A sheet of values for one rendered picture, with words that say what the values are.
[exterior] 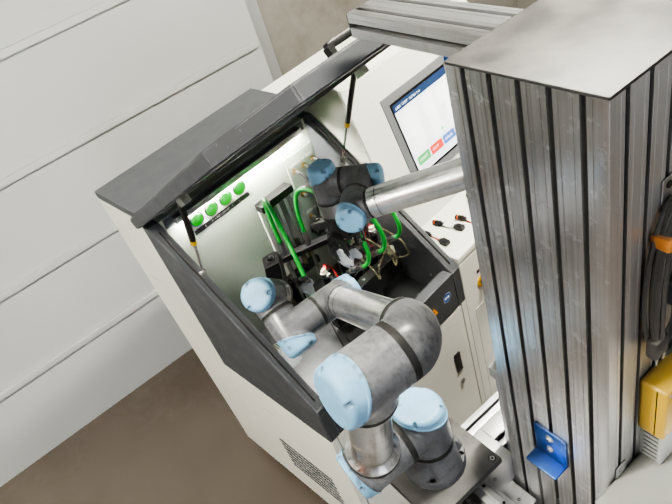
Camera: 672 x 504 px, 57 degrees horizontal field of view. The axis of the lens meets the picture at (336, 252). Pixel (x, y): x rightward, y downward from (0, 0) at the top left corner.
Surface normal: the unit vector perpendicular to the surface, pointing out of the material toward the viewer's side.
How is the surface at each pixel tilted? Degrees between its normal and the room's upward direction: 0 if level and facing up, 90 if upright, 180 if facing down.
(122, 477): 0
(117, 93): 90
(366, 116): 76
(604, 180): 90
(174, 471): 0
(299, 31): 90
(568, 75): 0
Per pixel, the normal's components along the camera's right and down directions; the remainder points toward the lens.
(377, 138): 0.60, 0.11
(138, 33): 0.59, 0.37
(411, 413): -0.16, -0.81
